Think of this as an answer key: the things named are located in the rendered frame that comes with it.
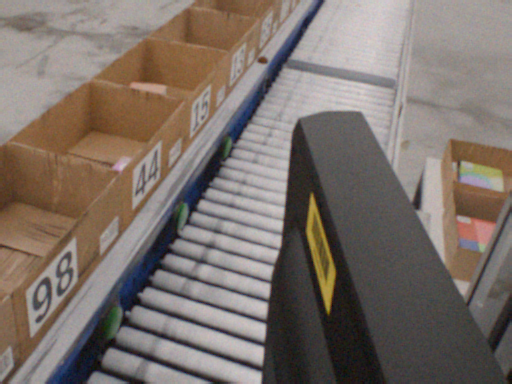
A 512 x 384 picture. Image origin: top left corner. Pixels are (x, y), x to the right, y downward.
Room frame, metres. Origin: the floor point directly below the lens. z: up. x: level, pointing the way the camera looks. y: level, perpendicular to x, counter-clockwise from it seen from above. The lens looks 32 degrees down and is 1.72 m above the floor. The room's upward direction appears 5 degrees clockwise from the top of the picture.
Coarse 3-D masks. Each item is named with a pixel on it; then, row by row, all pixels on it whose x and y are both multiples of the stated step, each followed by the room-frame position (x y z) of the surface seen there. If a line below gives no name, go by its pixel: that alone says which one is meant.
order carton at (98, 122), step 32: (64, 96) 1.35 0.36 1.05; (96, 96) 1.46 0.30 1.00; (128, 96) 1.43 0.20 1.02; (160, 96) 1.41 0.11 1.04; (32, 128) 1.20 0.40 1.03; (64, 128) 1.33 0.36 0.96; (96, 128) 1.46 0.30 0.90; (128, 128) 1.43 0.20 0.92; (160, 128) 1.22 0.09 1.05; (96, 160) 1.30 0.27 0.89; (160, 160) 1.22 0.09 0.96; (128, 192) 1.04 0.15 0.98; (128, 224) 1.05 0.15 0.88
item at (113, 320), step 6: (114, 306) 0.83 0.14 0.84; (114, 312) 0.81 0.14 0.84; (120, 312) 0.83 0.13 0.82; (108, 318) 0.80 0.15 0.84; (114, 318) 0.80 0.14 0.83; (120, 318) 0.83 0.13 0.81; (108, 324) 0.79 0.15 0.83; (114, 324) 0.80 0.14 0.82; (108, 330) 0.78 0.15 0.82; (114, 330) 0.80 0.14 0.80; (108, 336) 0.78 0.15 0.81
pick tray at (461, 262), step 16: (464, 192) 1.36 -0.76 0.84; (448, 208) 1.32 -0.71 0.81; (464, 208) 1.36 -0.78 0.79; (480, 208) 1.34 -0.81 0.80; (496, 208) 1.33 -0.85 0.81; (448, 224) 1.26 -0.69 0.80; (448, 240) 1.20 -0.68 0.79; (448, 256) 1.14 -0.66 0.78; (464, 256) 1.10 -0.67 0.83; (480, 256) 1.09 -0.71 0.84; (464, 272) 1.09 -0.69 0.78
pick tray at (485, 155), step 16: (448, 144) 1.64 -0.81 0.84; (464, 144) 1.66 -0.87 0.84; (480, 144) 1.65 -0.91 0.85; (448, 160) 1.55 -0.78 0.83; (464, 160) 1.65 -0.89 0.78; (480, 160) 1.64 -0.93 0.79; (496, 160) 1.63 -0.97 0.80; (448, 176) 1.48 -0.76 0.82; (448, 192) 1.41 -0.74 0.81; (480, 192) 1.38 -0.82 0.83; (496, 192) 1.37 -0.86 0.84
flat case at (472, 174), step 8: (456, 168) 1.57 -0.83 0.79; (464, 168) 1.57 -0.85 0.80; (472, 168) 1.57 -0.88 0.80; (480, 168) 1.58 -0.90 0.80; (488, 168) 1.58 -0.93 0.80; (456, 176) 1.53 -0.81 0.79; (464, 176) 1.52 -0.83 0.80; (472, 176) 1.52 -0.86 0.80; (480, 176) 1.53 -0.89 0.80; (488, 176) 1.53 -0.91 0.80; (496, 176) 1.54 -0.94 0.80; (472, 184) 1.48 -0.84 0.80; (480, 184) 1.48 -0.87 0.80; (488, 184) 1.49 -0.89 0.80; (496, 184) 1.49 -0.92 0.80
